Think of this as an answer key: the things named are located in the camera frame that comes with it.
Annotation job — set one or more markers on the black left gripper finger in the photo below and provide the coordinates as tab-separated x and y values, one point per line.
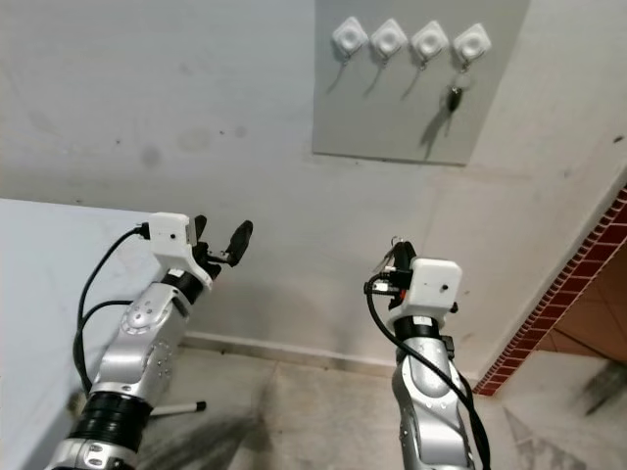
240	238
201	229

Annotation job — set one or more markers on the white square wall hook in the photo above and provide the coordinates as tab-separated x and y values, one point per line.
429	41
350	36
389	39
471	43

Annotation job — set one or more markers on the grey wall board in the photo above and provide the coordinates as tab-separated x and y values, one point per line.
382	113

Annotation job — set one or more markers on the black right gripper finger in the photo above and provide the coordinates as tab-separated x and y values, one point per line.
403	257

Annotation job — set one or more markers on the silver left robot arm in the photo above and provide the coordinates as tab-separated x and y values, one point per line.
147	333

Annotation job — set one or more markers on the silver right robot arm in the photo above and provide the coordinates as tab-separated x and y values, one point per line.
426	401

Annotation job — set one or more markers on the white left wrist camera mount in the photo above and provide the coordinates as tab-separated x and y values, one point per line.
171	235

